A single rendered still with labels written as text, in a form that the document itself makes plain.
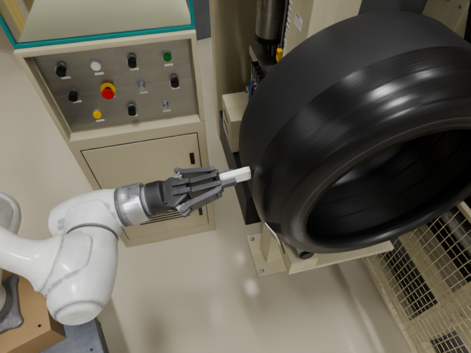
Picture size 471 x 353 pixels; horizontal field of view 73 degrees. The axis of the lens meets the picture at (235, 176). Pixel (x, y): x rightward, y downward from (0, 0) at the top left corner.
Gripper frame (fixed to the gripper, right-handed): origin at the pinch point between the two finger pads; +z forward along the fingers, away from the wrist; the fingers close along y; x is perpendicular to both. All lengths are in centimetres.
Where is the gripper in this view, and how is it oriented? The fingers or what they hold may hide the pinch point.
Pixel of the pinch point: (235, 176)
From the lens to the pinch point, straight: 72.2
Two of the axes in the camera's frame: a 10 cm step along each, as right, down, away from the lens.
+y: -2.3, -7.6, 6.1
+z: 9.6, -2.6, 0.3
